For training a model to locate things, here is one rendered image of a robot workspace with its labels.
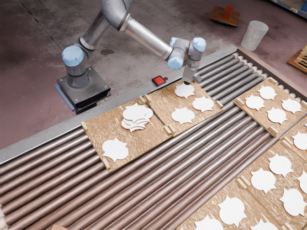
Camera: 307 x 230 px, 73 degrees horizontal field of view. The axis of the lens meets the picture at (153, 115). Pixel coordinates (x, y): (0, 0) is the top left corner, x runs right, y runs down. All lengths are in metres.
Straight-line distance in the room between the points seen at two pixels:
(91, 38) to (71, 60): 0.18
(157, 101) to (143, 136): 0.28
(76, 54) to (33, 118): 1.44
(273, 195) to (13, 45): 3.50
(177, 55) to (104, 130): 0.58
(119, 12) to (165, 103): 0.62
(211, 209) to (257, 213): 0.22
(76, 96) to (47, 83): 1.56
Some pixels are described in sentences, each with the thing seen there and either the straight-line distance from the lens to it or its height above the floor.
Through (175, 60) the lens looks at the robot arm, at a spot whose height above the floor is 1.31.
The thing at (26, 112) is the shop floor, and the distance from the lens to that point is 2.72.
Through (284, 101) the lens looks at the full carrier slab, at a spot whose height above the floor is 0.95.
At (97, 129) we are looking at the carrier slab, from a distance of 1.24.
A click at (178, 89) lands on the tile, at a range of 1.45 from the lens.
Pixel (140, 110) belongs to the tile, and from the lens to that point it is 1.24.
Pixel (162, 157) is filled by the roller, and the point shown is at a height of 0.92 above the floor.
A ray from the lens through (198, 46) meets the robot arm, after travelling 1.19.
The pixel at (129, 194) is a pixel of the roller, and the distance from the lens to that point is 1.10.
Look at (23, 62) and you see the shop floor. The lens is 3.35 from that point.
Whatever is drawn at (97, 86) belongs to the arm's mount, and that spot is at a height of 0.95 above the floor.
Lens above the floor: 1.97
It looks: 53 degrees down
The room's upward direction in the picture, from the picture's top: 9 degrees clockwise
